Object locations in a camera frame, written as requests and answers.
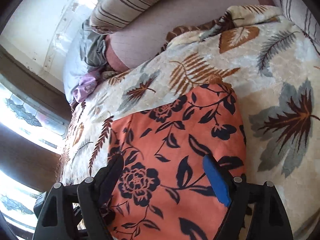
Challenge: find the orange black floral blouse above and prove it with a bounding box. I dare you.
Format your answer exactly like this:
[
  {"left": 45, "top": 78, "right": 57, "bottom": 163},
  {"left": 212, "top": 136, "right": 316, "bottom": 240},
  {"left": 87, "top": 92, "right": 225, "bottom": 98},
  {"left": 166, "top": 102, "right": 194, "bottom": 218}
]
[{"left": 108, "top": 84, "right": 246, "bottom": 239}]

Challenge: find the cream leaf-print fleece blanket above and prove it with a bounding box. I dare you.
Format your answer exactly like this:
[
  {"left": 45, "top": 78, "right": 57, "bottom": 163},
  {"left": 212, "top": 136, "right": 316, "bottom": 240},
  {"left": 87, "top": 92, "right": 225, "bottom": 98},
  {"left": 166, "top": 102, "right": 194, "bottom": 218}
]
[{"left": 58, "top": 5, "right": 319, "bottom": 239}]

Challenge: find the lilac patterned small garment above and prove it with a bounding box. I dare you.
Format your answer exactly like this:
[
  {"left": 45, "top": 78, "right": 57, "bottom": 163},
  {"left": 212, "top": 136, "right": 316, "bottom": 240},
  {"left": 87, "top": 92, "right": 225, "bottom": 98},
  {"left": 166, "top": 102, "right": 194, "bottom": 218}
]
[{"left": 72, "top": 70, "right": 101, "bottom": 102}]

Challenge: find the light blue grey pillow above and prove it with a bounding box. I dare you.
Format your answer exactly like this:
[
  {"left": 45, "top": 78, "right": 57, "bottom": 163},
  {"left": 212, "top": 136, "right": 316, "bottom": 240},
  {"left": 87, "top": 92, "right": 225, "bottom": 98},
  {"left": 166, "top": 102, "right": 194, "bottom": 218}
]
[{"left": 63, "top": 19, "right": 107, "bottom": 103}]

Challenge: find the pink quilted bolster cushion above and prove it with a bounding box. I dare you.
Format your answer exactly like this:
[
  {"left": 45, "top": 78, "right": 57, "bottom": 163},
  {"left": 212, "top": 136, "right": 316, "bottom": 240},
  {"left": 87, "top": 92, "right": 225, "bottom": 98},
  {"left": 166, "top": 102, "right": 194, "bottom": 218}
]
[{"left": 106, "top": 0, "right": 274, "bottom": 72}]

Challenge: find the striped floral side pillow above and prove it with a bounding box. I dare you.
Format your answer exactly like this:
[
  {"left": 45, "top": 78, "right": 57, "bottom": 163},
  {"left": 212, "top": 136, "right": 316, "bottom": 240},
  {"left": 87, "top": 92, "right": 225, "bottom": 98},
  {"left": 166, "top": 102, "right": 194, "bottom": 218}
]
[{"left": 280, "top": 0, "right": 319, "bottom": 45}]

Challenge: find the striped floral long pillow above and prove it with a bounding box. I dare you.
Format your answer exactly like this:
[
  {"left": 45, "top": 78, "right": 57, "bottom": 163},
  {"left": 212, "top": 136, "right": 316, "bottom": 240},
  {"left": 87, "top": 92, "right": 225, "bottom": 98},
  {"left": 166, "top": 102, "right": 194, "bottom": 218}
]
[{"left": 89, "top": 0, "right": 160, "bottom": 34}]

